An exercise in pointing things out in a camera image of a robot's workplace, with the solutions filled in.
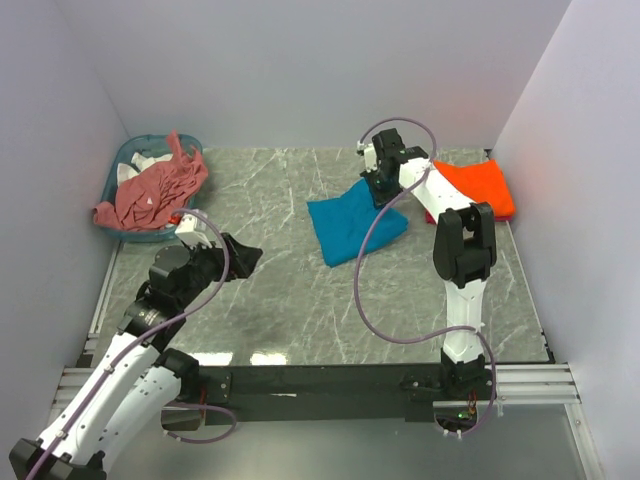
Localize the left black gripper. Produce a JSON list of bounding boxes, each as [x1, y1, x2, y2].
[[177, 231, 261, 308]]

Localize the teal blue t shirt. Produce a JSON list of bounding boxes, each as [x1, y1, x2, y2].
[[307, 179, 409, 267]]

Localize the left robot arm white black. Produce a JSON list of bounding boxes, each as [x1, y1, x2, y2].
[[9, 233, 263, 479]]

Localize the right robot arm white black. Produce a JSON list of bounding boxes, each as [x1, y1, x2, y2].
[[357, 129, 497, 399]]

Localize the folded orange t shirt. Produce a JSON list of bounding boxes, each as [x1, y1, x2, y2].
[[434, 159, 516, 221]]

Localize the salmon pink t shirt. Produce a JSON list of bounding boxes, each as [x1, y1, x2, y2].
[[91, 130, 210, 232]]

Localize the black base beam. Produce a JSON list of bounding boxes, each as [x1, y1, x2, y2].
[[194, 363, 481, 427]]

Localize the white garment in basket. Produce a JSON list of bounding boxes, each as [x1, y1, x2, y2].
[[116, 152, 172, 186]]

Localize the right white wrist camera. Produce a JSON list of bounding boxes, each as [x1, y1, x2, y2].
[[356, 140, 378, 173]]

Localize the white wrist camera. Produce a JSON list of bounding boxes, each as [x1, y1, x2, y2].
[[356, 140, 378, 173], [169, 210, 212, 249]]

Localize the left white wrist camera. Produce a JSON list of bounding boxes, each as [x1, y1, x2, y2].
[[169, 210, 212, 249]]

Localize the aluminium frame rail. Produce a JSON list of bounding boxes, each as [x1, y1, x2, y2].
[[434, 363, 582, 407]]

